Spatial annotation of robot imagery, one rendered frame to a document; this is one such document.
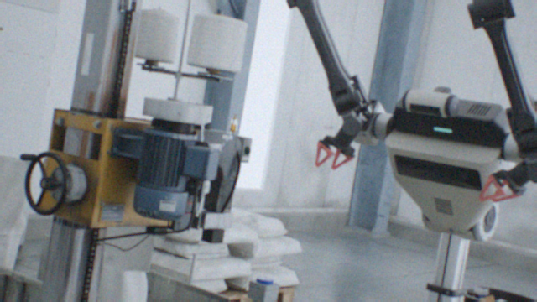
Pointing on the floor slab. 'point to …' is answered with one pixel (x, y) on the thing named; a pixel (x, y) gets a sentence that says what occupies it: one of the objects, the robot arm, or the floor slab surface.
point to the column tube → (89, 144)
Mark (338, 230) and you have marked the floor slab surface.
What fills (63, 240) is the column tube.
